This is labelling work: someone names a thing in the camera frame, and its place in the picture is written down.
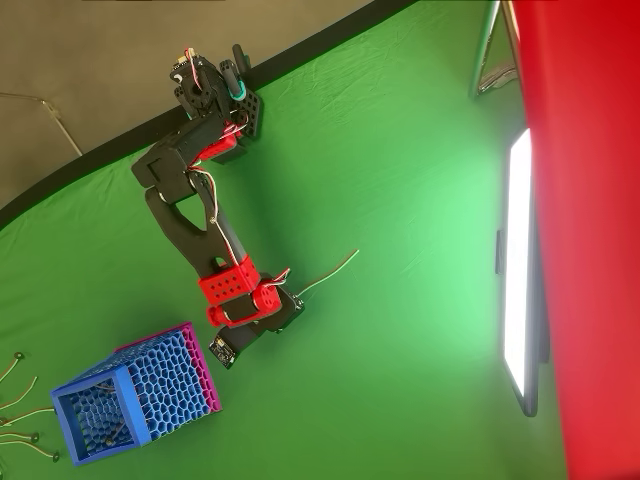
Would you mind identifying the blue and magenta lattice basket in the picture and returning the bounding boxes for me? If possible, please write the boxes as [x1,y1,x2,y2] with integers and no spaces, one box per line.
[49,321,222,467]

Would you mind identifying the green cloth with black edge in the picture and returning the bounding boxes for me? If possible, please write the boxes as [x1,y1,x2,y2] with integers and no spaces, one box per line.
[0,0,571,480]

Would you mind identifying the bright LED light panel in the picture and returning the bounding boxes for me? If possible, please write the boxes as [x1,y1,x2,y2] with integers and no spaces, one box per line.
[494,127,551,419]

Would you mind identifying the red fabric panel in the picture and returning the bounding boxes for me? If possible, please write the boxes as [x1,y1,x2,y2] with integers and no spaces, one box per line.
[509,0,640,480]

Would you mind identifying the small wrist camera board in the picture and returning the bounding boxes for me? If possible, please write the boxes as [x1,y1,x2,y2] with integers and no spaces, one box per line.
[208,334,239,372]

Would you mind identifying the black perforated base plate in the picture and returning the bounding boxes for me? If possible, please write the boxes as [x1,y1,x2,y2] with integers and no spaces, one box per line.
[227,88,264,142]

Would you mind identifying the black clamp with teal ring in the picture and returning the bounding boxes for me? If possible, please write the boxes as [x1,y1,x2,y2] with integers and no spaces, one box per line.
[218,43,252,104]

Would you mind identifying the thin metal wire frame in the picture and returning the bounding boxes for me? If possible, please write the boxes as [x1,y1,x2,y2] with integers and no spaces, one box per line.
[0,92,84,158]

